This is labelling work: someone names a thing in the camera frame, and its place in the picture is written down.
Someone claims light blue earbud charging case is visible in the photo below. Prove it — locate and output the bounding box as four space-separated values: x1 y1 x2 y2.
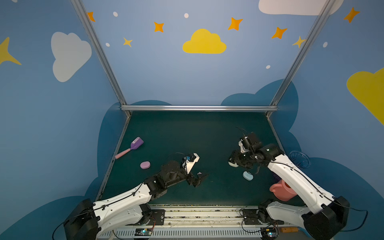
243 171 254 181

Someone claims white earbud charging case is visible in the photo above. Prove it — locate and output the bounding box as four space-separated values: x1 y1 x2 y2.
228 161 239 168

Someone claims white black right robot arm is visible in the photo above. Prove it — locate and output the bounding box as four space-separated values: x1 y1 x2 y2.
229 133 350 240

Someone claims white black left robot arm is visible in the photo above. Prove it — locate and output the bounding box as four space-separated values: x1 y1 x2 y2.
63 160 208 240

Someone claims purple earbud charging case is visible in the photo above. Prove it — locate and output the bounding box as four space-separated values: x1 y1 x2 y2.
140 161 151 170

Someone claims pink toy watering can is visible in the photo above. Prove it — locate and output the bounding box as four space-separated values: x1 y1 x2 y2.
270 180 297 202

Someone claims purple pink toy scoop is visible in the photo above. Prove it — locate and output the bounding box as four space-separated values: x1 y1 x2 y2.
115 137 144 159

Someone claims green controller circuit board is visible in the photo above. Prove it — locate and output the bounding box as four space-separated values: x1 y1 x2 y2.
134 229 153 238
260 228 279 240

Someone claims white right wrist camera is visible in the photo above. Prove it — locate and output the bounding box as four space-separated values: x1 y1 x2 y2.
238 140 248 153

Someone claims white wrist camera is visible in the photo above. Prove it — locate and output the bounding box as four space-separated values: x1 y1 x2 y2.
238 140 248 153
182 153 200 175

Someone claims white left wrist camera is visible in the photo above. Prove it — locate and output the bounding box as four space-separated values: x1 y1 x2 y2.
182 153 200 175

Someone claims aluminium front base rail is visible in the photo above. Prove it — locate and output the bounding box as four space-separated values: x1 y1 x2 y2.
74 205 328 240

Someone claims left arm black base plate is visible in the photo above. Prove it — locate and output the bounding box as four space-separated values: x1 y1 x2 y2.
129 209 166 226

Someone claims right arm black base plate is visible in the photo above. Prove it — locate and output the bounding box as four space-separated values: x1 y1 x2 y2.
241 209 271 225

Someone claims aluminium right corner post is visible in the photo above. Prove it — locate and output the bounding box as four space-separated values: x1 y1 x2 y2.
266 0 337 119

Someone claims aluminium corner post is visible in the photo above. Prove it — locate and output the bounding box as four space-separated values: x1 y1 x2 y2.
266 0 337 119
71 0 131 118

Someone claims aluminium left side rail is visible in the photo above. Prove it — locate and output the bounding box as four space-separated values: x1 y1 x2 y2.
95 117 131 201

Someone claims aluminium back frame rail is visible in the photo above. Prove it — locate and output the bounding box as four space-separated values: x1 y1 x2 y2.
121 105 278 112

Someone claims aluminium left corner post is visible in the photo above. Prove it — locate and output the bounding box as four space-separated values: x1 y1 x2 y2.
71 0 131 118

